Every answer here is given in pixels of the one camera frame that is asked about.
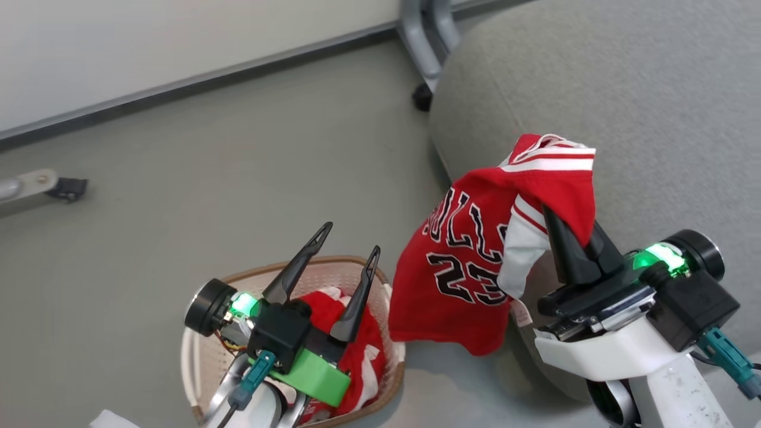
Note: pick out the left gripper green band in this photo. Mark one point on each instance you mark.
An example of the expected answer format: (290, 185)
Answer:
(318, 375)

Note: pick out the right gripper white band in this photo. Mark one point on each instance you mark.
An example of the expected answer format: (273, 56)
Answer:
(612, 352)

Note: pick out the red Bulls 23 jersey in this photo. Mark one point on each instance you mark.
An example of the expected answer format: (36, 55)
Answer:
(416, 309)

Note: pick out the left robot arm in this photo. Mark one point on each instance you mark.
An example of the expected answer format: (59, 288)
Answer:
(261, 413)

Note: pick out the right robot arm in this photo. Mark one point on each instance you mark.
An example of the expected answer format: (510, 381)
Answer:
(672, 398)

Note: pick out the beige woven laundry basket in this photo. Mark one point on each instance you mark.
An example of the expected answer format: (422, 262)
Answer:
(333, 270)

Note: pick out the red and white garment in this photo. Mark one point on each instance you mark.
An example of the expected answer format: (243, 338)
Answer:
(365, 356)

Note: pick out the small white object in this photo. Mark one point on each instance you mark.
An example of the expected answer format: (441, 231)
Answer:
(113, 419)

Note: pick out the grey metal leg black foot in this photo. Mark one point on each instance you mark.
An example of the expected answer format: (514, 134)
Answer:
(419, 44)

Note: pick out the grey metal leg black caster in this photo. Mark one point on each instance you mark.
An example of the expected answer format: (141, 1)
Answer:
(30, 184)

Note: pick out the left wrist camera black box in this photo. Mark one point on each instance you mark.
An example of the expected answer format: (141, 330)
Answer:
(279, 331)

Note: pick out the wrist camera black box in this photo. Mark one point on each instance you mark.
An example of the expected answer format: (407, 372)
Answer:
(279, 331)
(700, 310)

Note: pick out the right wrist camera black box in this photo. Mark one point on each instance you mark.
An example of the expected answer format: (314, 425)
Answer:
(700, 310)

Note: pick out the dark grey wall baseboard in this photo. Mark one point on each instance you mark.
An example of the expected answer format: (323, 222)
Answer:
(196, 83)

